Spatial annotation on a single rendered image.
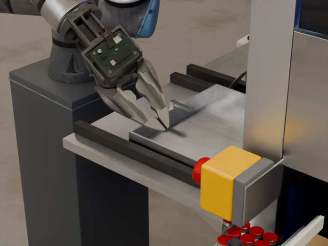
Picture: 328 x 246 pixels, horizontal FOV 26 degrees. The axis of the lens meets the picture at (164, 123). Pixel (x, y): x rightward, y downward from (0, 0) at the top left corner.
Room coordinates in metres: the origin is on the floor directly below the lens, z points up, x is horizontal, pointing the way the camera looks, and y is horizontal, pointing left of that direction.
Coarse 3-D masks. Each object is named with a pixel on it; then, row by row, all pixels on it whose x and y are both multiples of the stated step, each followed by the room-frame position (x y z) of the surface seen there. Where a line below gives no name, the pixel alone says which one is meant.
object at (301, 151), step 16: (304, 32) 0.82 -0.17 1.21; (304, 48) 0.82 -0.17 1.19; (320, 48) 0.80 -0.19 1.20; (304, 64) 0.82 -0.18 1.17; (320, 64) 0.80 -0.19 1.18; (304, 80) 0.81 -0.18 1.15; (320, 80) 0.80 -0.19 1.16; (288, 96) 0.83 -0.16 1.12; (304, 96) 0.81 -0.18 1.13; (320, 96) 0.80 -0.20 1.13; (288, 112) 0.83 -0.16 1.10; (304, 112) 0.81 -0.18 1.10; (320, 112) 0.80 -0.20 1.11; (288, 128) 0.82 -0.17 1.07; (304, 128) 0.81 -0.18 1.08; (320, 128) 0.80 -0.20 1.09; (288, 144) 0.82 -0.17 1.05; (304, 144) 0.81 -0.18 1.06; (320, 144) 0.79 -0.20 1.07; (288, 160) 0.82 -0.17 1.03; (304, 160) 0.81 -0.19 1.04; (320, 160) 0.79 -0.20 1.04; (320, 176) 0.79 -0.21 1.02
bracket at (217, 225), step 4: (192, 208) 1.05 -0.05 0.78; (196, 212) 1.04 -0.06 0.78; (200, 212) 1.04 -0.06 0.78; (204, 216) 1.03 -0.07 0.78; (208, 216) 1.03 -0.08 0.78; (208, 220) 1.03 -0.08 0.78; (212, 220) 1.02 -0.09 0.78; (216, 220) 1.01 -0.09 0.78; (212, 224) 1.02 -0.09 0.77; (216, 224) 1.01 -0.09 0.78; (220, 224) 1.01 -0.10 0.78; (216, 228) 1.01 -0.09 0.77; (220, 228) 1.01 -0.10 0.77; (220, 232) 1.01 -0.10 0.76
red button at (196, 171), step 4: (200, 160) 0.84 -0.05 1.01; (204, 160) 0.84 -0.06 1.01; (196, 164) 0.84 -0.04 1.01; (200, 164) 0.83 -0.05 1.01; (196, 168) 0.83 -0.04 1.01; (200, 168) 0.83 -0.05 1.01; (192, 172) 0.83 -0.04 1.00; (196, 172) 0.83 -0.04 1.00; (200, 172) 0.82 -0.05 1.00; (192, 176) 0.83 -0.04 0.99; (196, 176) 0.83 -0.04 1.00; (200, 176) 0.82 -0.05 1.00; (196, 180) 0.83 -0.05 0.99; (200, 180) 0.82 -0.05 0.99; (200, 184) 0.83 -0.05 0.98
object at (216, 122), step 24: (216, 96) 1.29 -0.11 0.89; (240, 96) 1.25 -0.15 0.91; (192, 120) 1.20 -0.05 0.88; (216, 120) 1.20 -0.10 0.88; (240, 120) 1.20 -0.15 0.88; (144, 144) 1.07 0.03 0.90; (168, 144) 1.11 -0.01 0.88; (192, 144) 1.11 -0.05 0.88; (216, 144) 1.11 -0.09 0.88; (240, 144) 1.11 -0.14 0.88
